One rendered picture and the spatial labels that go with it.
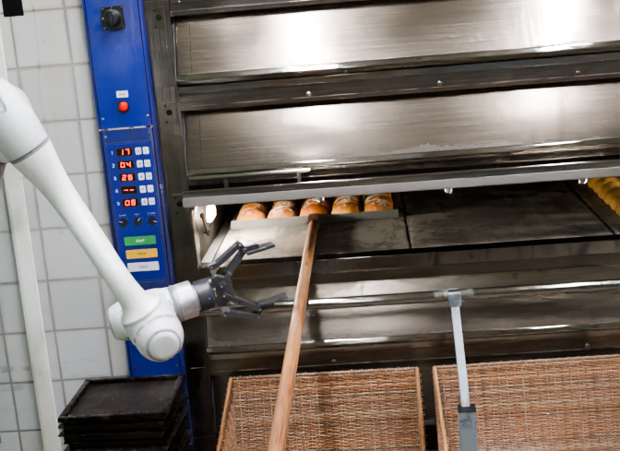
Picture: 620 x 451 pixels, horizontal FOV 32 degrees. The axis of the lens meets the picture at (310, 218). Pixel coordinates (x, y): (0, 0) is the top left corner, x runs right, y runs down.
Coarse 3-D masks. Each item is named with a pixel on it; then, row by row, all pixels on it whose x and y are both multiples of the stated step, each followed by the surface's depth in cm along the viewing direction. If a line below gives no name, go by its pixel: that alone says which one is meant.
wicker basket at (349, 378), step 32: (256, 384) 311; (320, 384) 309; (352, 384) 308; (384, 384) 307; (416, 384) 300; (224, 416) 295; (256, 416) 310; (320, 416) 309; (352, 416) 308; (384, 416) 307; (416, 416) 306; (224, 448) 290; (288, 448) 309; (320, 448) 308; (384, 448) 306; (416, 448) 306
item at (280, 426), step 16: (304, 256) 298; (304, 272) 282; (304, 288) 269; (304, 304) 257; (288, 336) 236; (288, 352) 224; (288, 368) 215; (288, 384) 207; (288, 400) 199; (288, 416) 194; (272, 432) 186; (272, 448) 179
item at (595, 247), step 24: (552, 240) 304; (576, 240) 302; (600, 240) 300; (240, 264) 307; (264, 264) 306; (288, 264) 306; (312, 264) 305; (336, 264) 305; (360, 264) 304; (384, 264) 304; (408, 264) 304; (432, 264) 303
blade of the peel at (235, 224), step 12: (396, 204) 359; (300, 216) 350; (324, 216) 350; (336, 216) 349; (348, 216) 349; (360, 216) 349; (372, 216) 349; (384, 216) 349; (396, 216) 349; (240, 228) 352
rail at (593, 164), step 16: (592, 160) 281; (608, 160) 280; (384, 176) 284; (400, 176) 284; (416, 176) 283; (432, 176) 283; (448, 176) 283; (464, 176) 283; (480, 176) 283; (192, 192) 288; (208, 192) 287; (224, 192) 287; (240, 192) 287; (256, 192) 287
